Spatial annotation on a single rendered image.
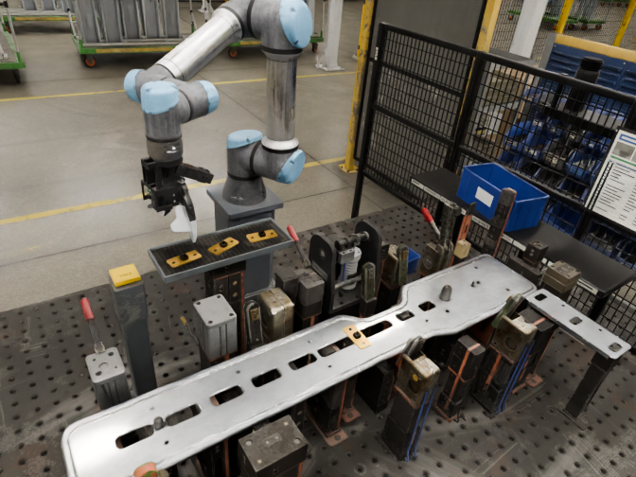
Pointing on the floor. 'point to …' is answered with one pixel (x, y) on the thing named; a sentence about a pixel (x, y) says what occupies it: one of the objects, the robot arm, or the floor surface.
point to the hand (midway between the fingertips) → (181, 228)
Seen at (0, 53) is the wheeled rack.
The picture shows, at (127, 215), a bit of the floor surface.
